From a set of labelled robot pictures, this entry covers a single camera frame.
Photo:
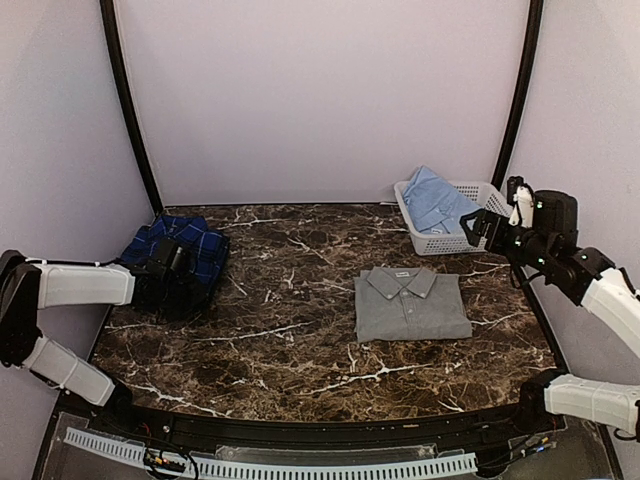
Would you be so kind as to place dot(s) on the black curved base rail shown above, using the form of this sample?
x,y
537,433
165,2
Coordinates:
x,y
491,431

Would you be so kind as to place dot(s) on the black frame post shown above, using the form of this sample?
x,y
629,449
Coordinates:
x,y
526,64
119,72

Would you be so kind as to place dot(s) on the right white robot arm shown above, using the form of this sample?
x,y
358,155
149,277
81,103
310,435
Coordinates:
x,y
590,280

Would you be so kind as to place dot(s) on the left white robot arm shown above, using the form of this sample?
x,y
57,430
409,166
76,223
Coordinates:
x,y
29,285

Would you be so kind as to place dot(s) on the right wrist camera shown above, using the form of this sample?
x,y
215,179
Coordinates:
x,y
545,211

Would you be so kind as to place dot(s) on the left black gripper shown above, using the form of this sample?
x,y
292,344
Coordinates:
x,y
199,298

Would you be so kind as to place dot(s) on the left black frame post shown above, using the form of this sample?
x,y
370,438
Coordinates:
x,y
119,72

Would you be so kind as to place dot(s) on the grey long sleeve shirt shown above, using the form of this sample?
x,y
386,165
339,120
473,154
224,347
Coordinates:
x,y
409,304

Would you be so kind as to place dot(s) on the white plastic basket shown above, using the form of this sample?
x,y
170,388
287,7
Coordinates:
x,y
483,194

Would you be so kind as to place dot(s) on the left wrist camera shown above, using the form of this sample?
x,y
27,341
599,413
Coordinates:
x,y
168,260

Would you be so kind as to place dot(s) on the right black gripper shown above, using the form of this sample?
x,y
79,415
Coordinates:
x,y
499,222

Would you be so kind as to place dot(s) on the white slotted cable duct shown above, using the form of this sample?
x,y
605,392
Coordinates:
x,y
239,464

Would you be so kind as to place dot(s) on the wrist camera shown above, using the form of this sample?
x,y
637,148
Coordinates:
x,y
545,211
168,260

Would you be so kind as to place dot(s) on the right black frame post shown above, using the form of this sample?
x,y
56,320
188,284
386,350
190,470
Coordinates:
x,y
526,64

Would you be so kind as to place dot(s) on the light blue shirt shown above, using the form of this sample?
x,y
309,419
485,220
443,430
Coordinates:
x,y
434,205

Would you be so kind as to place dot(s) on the blue plaid folded shirt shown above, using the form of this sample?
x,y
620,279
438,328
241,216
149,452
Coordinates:
x,y
208,247

